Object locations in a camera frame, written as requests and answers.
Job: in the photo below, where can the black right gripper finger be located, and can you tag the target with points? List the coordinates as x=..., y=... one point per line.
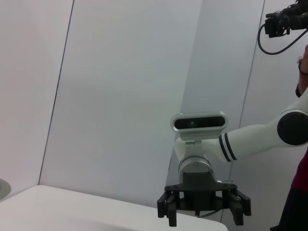
x=172, y=209
x=238, y=207

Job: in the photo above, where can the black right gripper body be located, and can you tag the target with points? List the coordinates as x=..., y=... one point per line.
x=197, y=180

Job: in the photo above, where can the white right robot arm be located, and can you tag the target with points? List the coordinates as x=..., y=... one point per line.
x=252, y=142

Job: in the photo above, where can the bystander bare forearm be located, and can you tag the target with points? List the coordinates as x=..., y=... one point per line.
x=304, y=72

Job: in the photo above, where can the bystander in maroon shirt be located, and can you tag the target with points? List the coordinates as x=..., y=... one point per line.
x=300, y=173

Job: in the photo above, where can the grey round disc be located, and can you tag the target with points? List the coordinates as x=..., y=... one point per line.
x=3, y=190

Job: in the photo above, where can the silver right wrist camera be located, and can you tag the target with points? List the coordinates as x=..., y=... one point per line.
x=199, y=122

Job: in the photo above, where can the black video camera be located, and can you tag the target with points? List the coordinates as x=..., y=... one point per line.
x=276, y=22

